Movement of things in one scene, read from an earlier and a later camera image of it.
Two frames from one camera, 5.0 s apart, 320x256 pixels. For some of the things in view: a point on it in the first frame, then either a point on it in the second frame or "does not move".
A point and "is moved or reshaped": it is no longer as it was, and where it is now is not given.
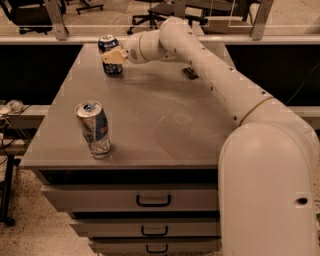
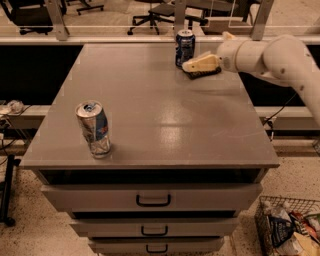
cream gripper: [132, 50] to [227, 55]
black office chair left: [32, 16] does not move
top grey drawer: [135, 198] does not move
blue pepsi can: [105, 43] is moved or reshaped
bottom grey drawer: [156, 245] does not move
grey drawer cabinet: [157, 193] does not move
